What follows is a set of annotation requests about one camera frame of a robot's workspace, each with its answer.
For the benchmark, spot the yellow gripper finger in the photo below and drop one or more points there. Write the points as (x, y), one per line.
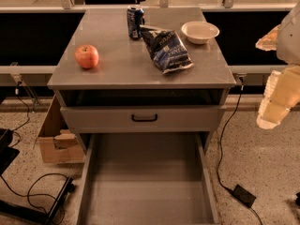
(281, 93)
(269, 41)

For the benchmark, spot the red apple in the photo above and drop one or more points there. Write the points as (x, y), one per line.
(87, 56)

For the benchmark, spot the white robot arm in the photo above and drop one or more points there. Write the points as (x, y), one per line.
(288, 42)

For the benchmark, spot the grey drawer cabinet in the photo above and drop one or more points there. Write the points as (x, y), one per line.
(125, 76)

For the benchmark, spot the open grey drawer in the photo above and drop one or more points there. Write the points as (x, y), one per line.
(146, 179)

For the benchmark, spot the white bowl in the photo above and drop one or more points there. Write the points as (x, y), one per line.
(199, 32)

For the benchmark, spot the blue chip bag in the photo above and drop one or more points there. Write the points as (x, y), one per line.
(166, 49)

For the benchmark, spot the black power adapter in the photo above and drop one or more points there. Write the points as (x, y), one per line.
(243, 196)

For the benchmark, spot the blue soda can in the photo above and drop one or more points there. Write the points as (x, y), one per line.
(135, 18)

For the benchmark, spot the cardboard box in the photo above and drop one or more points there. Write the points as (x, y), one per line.
(56, 142)

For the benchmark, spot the black stand left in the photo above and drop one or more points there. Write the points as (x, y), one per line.
(7, 153)

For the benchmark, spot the closed drawer with black handle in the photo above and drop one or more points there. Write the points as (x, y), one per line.
(142, 119)

